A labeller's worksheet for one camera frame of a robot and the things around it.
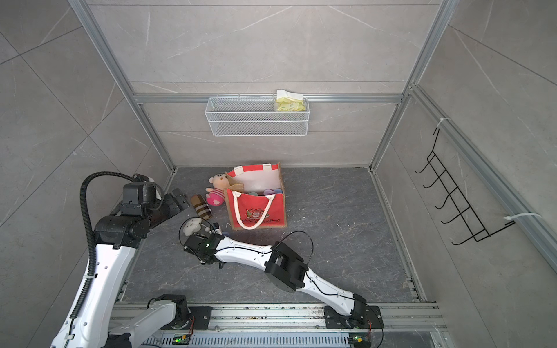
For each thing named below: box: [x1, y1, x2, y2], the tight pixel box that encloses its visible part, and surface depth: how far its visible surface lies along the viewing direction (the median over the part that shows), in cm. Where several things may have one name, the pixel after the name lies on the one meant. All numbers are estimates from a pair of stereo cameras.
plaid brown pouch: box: [190, 194, 213, 221], surface depth 100 cm
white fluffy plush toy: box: [182, 217, 203, 237], surface depth 95 cm
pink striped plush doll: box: [205, 173, 230, 207], surface depth 105 cm
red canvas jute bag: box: [224, 162, 288, 231], surface depth 88 cm
